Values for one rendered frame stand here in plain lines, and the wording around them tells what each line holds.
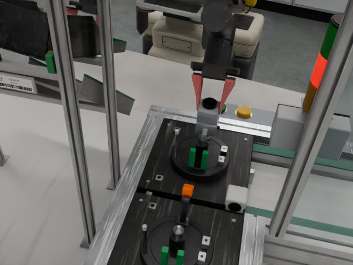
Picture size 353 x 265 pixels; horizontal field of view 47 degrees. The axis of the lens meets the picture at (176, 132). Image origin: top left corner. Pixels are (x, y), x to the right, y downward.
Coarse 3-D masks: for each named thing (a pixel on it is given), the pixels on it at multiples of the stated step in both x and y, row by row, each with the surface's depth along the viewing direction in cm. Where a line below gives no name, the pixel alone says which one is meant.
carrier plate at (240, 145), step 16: (160, 128) 105; (192, 128) 105; (160, 144) 100; (240, 144) 102; (160, 160) 96; (240, 160) 98; (144, 176) 92; (176, 176) 93; (224, 176) 94; (240, 176) 94; (144, 192) 91; (160, 192) 90; (176, 192) 89; (208, 192) 90; (224, 192) 90; (224, 208) 88
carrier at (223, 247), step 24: (144, 216) 84; (168, 216) 82; (192, 216) 85; (216, 216) 85; (240, 216) 86; (120, 240) 80; (144, 240) 72; (168, 240) 78; (192, 240) 78; (216, 240) 81; (240, 240) 81; (120, 264) 76; (144, 264) 75; (168, 264) 74; (192, 264) 75; (216, 264) 77
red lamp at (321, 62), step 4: (320, 56) 60; (320, 60) 60; (324, 60) 59; (316, 64) 61; (320, 64) 60; (324, 64) 59; (316, 68) 61; (320, 68) 60; (324, 68) 60; (316, 72) 61; (320, 72) 60; (312, 76) 63; (316, 76) 61; (320, 76) 61; (312, 80) 63; (316, 80) 62; (316, 84) 62
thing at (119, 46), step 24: (0, 0) 69; (24, 0) 74; (0, 24) 66; (24, 24) 64; (48, 24) 63; (72, 24) 68; (96, 24) 75; (24, 48) 65; (48, 48) 64; (72, 48) 70; (96, 48) 78; (120, 48) 88
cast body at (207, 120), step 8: (200, 104) 87; (208, 104) 85; (216, 104) 86; (200, 112) 85; (208, 112) 85; (216, 112) 85; (200, 120) 87; (208, 120) 86; (216, 120) 86; (200, 128) 88; (208, 128) 87
